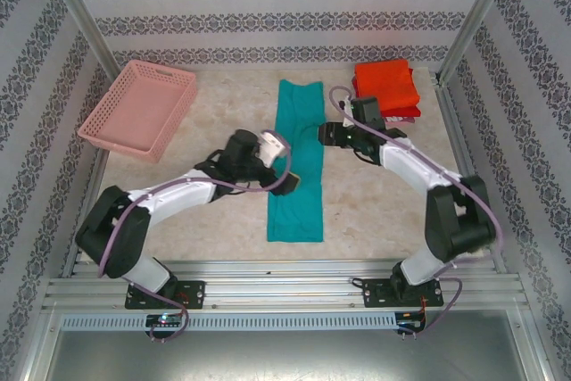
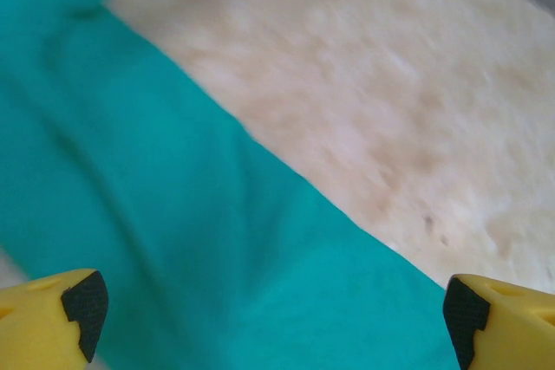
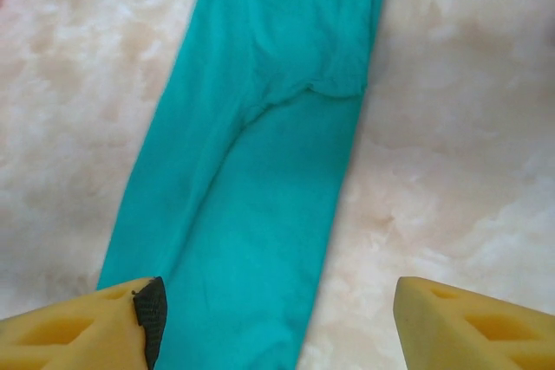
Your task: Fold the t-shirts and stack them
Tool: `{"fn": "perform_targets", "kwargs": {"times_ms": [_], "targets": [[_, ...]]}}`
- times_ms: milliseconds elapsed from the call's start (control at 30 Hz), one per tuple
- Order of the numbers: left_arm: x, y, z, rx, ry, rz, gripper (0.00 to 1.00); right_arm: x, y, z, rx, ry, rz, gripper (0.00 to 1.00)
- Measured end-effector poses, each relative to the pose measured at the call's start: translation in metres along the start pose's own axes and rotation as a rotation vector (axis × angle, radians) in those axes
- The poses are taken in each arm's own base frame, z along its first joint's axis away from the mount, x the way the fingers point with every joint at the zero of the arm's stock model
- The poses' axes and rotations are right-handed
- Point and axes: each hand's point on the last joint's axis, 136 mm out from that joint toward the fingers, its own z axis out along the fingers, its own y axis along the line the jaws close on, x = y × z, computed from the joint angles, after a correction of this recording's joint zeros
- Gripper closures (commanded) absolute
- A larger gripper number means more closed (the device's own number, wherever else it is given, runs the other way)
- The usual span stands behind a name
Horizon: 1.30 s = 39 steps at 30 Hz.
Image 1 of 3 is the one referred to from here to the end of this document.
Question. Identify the teal printed t-shirt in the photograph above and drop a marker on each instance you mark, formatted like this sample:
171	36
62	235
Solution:
294	220

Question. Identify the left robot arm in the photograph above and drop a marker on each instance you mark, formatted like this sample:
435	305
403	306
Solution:
178	196

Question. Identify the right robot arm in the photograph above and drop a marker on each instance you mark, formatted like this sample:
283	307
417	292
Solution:
410	162

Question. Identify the folded red t-shirt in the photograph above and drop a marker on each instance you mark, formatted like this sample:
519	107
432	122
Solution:
401	112

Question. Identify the folded pink printed t-shirt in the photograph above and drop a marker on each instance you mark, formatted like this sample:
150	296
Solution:
401	119

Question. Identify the folded orange t-shirt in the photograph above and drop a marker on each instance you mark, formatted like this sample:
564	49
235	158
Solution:
386	82

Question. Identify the pink perforated plastic basket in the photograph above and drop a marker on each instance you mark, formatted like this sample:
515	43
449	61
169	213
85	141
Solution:
138	109

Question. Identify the sheet metal panel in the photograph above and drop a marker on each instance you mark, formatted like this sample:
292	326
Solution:
285	354

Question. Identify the small controller board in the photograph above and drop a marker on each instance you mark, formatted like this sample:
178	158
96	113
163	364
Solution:
165	320
410	319

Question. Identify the aluminium side rail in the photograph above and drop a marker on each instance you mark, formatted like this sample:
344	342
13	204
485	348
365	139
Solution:
96	162
455	131

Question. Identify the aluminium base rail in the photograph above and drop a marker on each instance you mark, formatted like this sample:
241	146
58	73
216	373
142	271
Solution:
285	283

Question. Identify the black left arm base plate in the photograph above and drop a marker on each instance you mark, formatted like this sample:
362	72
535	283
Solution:
192	294

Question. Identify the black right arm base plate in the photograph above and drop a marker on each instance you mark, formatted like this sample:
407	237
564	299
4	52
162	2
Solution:
377	294

